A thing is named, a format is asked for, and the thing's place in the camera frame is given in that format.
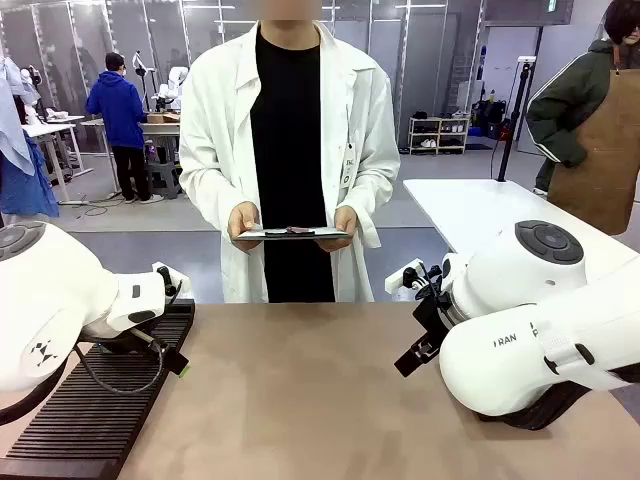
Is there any grey background work table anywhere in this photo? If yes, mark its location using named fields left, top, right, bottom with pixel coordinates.
left=79, top=117, right=182, bottom=201

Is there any large black ribbed tray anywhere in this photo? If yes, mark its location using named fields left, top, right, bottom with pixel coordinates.
left=0, top=298, right=197, bottom=467

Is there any white side table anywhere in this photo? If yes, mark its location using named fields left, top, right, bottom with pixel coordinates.
left=402, top=178, right=640, bottom=281

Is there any light blue hanging shirt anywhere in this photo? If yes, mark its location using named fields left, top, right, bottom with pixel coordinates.
left=0, top=55, right=41, bottom=177

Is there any person's right forearm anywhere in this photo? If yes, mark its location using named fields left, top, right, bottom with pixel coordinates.
left=178, top=159, right=249, bottom=236

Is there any grey step stool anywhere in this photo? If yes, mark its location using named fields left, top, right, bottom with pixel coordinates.
left=144, top=158, right=182, bottom=200

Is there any person's left hand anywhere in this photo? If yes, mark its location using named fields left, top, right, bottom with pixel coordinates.
left=317, top=205, right=358, bottom=253

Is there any dark PCB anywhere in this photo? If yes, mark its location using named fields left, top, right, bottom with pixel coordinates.
left=264, top=225, right=316, bottom=237

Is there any grey tray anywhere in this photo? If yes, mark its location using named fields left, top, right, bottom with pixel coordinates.
left=232, top=227, right=351, bottom=243

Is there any wooden shoe rack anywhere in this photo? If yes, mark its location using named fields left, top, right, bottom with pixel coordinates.
left=408, top=115, right=472, bottom=156

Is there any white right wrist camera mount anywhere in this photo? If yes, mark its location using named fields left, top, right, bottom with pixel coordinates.
left=384, top=258, right=426, bottom=294

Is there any person's left forearm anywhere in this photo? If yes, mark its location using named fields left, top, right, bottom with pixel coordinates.
left=343, top=159, right=402, bottom=250

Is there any person in white lab coat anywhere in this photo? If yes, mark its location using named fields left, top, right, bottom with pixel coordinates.
left=178, top=0, right=402, bottom=304

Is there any person in blue hoodie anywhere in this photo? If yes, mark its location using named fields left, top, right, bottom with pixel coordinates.
left=84, top=51, right=154, bottom=205

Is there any black pole stand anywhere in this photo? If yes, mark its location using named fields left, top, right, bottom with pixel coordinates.
left=495, top=55, right=538, bottom=183

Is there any person's right hand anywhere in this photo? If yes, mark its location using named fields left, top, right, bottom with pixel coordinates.
left=227, top=201, right=263, bottom=245

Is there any person in brown apron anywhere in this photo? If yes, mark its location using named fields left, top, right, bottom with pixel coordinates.
left=525, top=0, right=640, bottom=237

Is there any small black ribbed tray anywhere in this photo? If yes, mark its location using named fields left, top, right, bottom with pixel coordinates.
left=474, top=382, right=609, bottom=433

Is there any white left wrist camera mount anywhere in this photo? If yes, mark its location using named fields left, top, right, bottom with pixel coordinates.
left=151, top=261, right=194, bottom=298

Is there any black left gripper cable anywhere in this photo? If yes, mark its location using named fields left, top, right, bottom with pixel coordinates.
left=74, top=343, right=170, bottom=397

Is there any white hanging coat tag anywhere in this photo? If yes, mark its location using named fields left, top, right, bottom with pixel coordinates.
left=343, top=142, right=358, bottom=189

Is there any dark blue hanging cloth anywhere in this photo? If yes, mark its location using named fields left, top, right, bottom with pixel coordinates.
left=0, top=132, right=61, bottom=219

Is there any white background desk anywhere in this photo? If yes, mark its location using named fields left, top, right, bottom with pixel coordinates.
left=21, top=114, right=94, bottom=205

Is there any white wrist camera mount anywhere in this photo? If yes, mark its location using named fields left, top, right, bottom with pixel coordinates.
left=151, top=261, right=194, bottom=298
left=384, top=258, right=426, bottom=294

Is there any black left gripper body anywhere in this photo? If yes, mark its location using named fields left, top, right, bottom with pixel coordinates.
left=94, top=329, right=156, bottom=356

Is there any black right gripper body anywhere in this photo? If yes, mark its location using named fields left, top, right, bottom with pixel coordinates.
left=412, top=287, right=454, bottom=352

